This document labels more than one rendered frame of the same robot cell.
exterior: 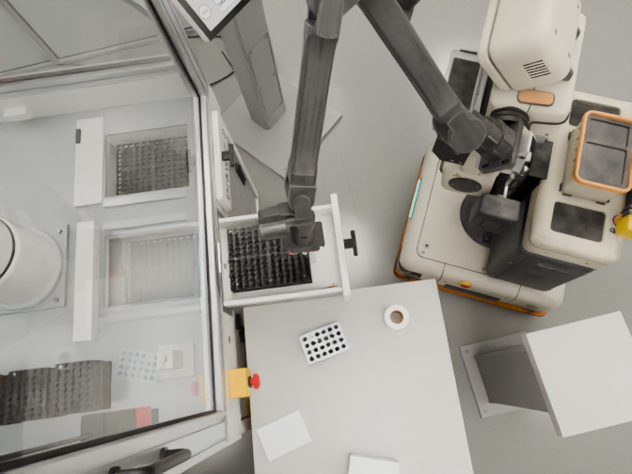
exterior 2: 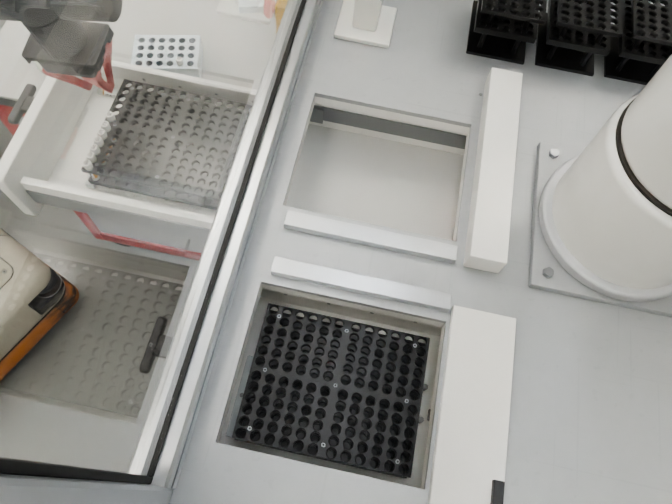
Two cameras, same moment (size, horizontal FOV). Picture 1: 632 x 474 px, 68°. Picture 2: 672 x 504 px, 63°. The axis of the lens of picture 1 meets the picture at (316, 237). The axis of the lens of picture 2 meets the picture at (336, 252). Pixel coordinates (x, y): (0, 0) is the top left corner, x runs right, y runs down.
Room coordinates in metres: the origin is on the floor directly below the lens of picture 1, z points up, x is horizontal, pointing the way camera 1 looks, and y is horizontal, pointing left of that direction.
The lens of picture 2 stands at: (0.83, 0.41, 1.60)
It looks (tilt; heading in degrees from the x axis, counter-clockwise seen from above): 66 degrees down; 180
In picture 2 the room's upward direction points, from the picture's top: 8 degrees clockwise
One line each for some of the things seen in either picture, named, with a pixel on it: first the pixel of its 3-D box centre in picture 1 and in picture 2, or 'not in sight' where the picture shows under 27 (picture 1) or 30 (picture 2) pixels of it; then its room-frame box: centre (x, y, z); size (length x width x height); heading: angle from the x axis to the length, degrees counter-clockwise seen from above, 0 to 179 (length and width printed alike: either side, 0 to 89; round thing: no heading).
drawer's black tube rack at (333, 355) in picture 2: not in sight; (334, 389); (0.70, 0.43, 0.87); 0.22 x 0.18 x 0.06; 86
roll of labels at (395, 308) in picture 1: (396, 317); not in sight; (0.13, -0.18, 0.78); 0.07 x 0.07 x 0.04
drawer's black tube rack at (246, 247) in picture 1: (270, 257); not in sight; (0.36, 0.14, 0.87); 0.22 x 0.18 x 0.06; 86
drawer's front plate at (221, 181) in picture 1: (221, 161); not in sight; (0.68, 0.23, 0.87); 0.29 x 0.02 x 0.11; 176
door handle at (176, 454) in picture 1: (158, 464); not in sight; (-0.06, 0.28, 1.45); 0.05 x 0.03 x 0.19; 86
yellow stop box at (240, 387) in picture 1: (241, 383); not in sight; (0.04, 0.27, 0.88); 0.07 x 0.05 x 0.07; 176
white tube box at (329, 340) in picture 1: (323, 342); not in sight; (0.10, 0.04, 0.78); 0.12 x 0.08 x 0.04; 100
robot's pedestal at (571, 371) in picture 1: (538, 372); not in sight; (-0.12, -0.67, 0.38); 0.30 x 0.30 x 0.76; 2
